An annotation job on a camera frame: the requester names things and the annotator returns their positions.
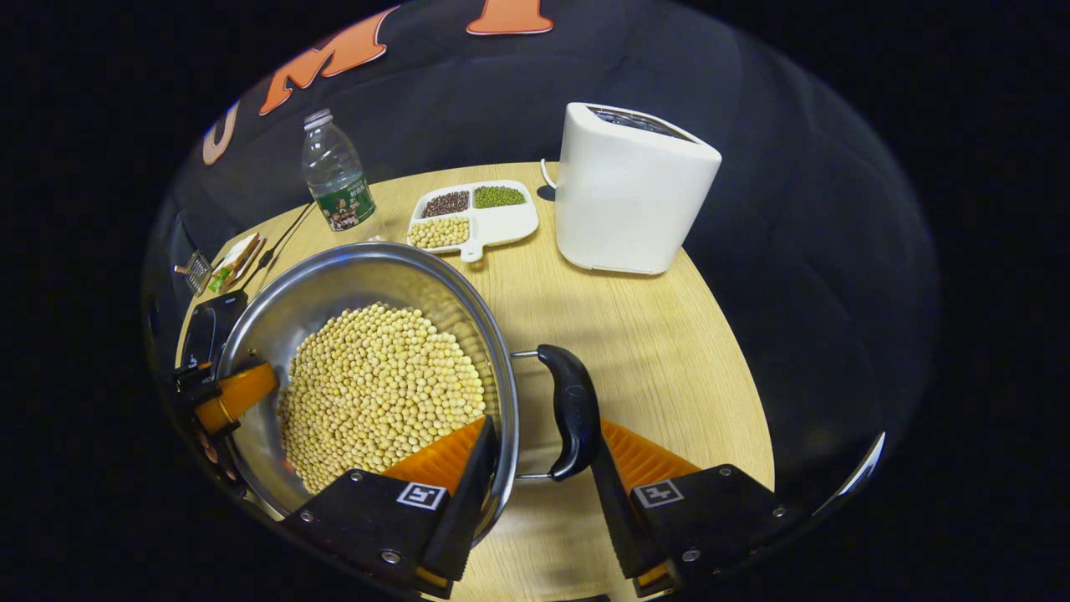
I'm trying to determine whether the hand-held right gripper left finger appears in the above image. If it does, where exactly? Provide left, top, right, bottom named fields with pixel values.
left=280, top=416, right=502, bottom=599

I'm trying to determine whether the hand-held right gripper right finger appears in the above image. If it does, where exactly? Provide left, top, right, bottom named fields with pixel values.
left=589, top=418, right=791, bottom=596

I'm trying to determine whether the black induction cooktop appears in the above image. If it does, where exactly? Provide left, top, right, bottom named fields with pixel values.
left=180, top=290, right=249, bottom=370

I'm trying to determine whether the steel pot with black handles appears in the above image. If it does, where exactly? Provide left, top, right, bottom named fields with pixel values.
left=216, top=242, right=603, bottom=526

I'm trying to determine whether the pile of soybeans in pot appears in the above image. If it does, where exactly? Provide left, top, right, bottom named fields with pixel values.
left=278, top=303, right=487, bottom=494

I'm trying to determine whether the sandwich with lettuce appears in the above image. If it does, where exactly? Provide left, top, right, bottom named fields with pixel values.
left=207, top=232, right=267, bottom=293

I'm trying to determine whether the clear plastic water bottle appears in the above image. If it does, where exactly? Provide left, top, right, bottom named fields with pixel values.
left=301, top=109, right=379, bottom=235

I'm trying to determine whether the white divided bean dish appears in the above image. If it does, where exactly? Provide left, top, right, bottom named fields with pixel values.
left=407, top=180, right=540, bottom=263

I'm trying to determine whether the white toaster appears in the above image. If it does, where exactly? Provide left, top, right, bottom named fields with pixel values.
left=554, top=102, right=722, bottom=275

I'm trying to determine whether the small metal wire basket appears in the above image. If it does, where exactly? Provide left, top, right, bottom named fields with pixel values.
left=174, top=249, right=214, bottom=295

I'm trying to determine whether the black power cable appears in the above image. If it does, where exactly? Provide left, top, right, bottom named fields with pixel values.
left=251, top=201, right=317, bottom=289

